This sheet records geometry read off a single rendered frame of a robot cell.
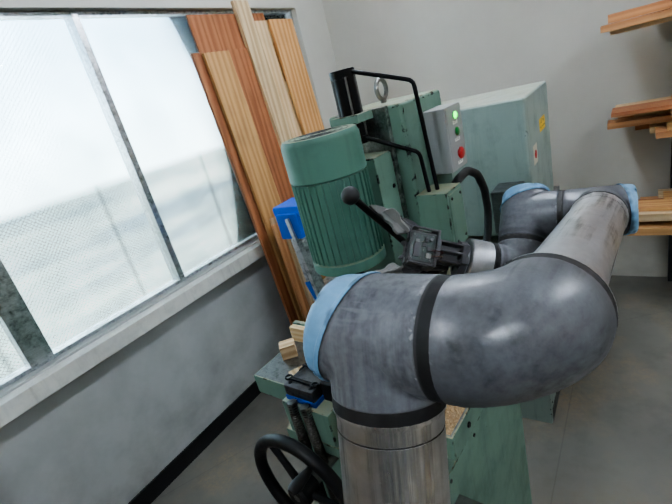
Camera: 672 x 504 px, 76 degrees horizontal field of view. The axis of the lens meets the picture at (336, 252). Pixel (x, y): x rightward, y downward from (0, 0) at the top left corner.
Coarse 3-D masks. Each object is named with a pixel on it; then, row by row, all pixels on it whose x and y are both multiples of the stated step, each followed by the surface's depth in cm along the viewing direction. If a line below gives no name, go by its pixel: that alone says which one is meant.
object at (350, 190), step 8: (344, 192) 79; (352, 192) 78; (344, 200) 79; (352, 200) 78; (360, 200) 81; (360, 208) 82; (368, 208) 83; (376, 216) 86; (384, 224) 88; (392, 232) 91; (400, 240) 94; (424, 272) 106; (432, 272) 105; (440, 272) 105
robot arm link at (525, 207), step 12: (516, 192) 85; (528, 192) 84; (540, 192) 84; (552, 192) 82; (504, 204) 87; (516, 204) 84; (528, 204) 83; (540, 204) 82; (552, 204) 80; (504, 216) 86; (516, 216) 84; (528, 216) 83; (540, 216) 81; (552, 216) 80; (504, 228) 85; (516, 228) 83; (528, 228) 82; (540, 228) 82; (552, 228) 81; (540, 240) 82
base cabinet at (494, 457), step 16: (480, 416) 114; (496, 416) 124; (512, 416) 136; (480, 432) 114; (496, 432) 125; (512, 432) 137; (464, 448) 106; (480, 448) 115; (496, 448) 125; (512, 448) 137; (336, 464) 116; (464, 464) 106; (480, 464) 115; (496, 464) 126; (512, 464) 138; (464, 480) 107; (480, 480) 116; (496, 480) 126; (512, 480) 139; (528, 480) 154; (480, 496) 116; (496, 496) 126; (512, 496) 139; (528, 496) 155
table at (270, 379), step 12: (300, 348) 129; (276, 360) 127; (288, 360) 125; (300, 360) 123; (264, 372) 122; (276, 372) 121; (288, 372) 119; (264, 384) 121; (276, 384) 117; (276, 396) 120; (468, 408) 91; (480, 408) 96; (468, 420) 91; (288, 432) 104; (456, 432) 86; (468, 432) 91; (324, 444) 96; (456, 444) 86; (336, 456) 95; (456, 456) 87
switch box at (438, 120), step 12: (432, 108) 109; (444, 108) 103; (456, 108) 108; (432, 120) 105; (444, 120) 103; (432, 132) 106; (444, 132) 105; (432, 144) 108; (444, 144) 106; (456, 144) 108; (432, 156) 109; (444, 156) 107; (456, 156) 108; (444, 168) 109; (456, 168) 109
